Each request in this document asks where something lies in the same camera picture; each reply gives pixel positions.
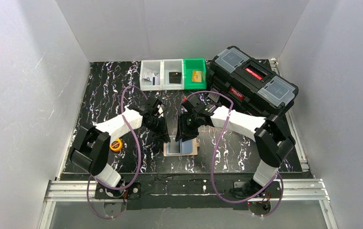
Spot beige leather card holder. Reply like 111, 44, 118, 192
163, 135, 200, 156

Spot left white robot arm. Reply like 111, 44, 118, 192
69, 97, 170, 191

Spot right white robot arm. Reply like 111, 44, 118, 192
176, 95, 295, 187

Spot gold card in bin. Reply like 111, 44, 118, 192
191, 70, 202, 83

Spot black card in bin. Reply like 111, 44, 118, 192
169, 72, 182, 84

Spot silver cards in bin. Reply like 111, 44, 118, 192
144, 69, 160, 85

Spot green storage bin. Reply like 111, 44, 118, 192
183, 58, 207, 90

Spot left white storage bin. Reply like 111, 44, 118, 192
139, 60, 162, 91

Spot white storage bin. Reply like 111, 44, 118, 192
161, 59, 184, 91
139, 60, 162, 91

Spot middle white storage bin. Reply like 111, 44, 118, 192
161, 59, 184, 91

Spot black plastic toolbox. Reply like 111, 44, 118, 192
206, 46, 299, 117

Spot aluminium frame rail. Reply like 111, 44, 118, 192
38, 175, 337, 229

